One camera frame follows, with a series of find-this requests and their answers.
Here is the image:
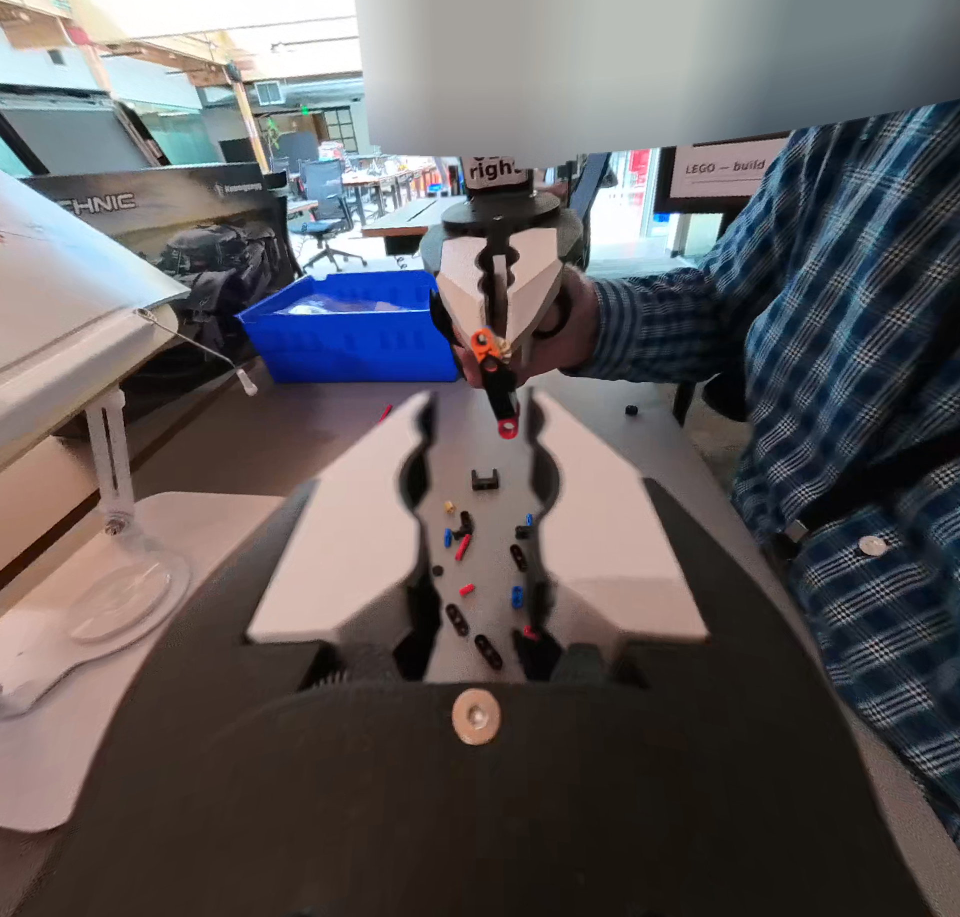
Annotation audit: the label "person's right forearm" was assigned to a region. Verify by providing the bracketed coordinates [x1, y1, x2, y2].
[577, 253, 766, 382]

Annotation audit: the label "black chest harness strap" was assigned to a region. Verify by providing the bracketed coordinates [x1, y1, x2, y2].
[765, 433, 960, 562]

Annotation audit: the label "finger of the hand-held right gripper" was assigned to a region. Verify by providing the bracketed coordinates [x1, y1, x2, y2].
[496, 228, 564, 365]
[435, 234, 498, 347]

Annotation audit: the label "white book stand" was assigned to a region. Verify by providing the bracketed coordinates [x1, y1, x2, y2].
[0, 305, 290, 834]

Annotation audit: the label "black lego set box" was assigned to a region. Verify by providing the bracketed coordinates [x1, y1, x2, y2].
[21, 161, 305, 442]

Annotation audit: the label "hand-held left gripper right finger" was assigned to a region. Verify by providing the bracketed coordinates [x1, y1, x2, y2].
[525, 388, 711, 647]

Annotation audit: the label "person's torso in plaid shirt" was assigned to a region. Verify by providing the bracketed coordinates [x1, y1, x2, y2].
[697, 103, 960, 806]

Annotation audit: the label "black office chair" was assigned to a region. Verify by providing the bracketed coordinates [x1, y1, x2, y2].
[291, 159, 370, 273]

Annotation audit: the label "blue plastic bin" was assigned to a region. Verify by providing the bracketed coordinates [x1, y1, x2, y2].
[236, 268, 460, 386]

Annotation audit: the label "open lego instruction booklet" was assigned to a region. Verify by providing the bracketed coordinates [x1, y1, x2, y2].
[0, 170, 192, 408]

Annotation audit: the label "small lego gear subassembly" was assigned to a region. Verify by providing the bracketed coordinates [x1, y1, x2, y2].
[470, 328, 524, 440]

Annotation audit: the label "clear bags of lego parts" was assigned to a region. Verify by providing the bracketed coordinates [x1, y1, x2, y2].
[273, 294, 406, 318]

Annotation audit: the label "person's right hand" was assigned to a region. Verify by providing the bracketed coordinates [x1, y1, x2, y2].
[452, 266, 601, 391]

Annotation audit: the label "white paper sign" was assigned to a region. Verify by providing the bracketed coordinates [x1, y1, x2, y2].
[666, 131, 792, 202]

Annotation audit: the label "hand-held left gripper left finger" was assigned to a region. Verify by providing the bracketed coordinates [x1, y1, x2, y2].
[246, 390, 438, 647]

